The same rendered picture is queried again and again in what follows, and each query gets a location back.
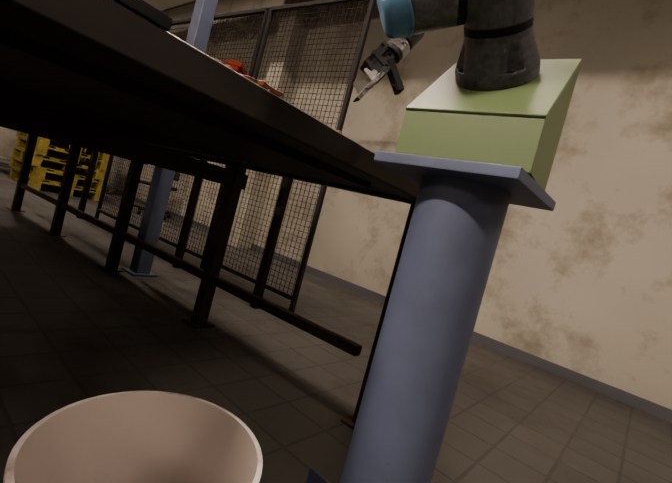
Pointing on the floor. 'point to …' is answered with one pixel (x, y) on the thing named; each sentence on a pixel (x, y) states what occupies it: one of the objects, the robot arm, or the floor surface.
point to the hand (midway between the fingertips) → (360, 97)
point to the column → (431, 313)
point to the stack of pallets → (53, 156)
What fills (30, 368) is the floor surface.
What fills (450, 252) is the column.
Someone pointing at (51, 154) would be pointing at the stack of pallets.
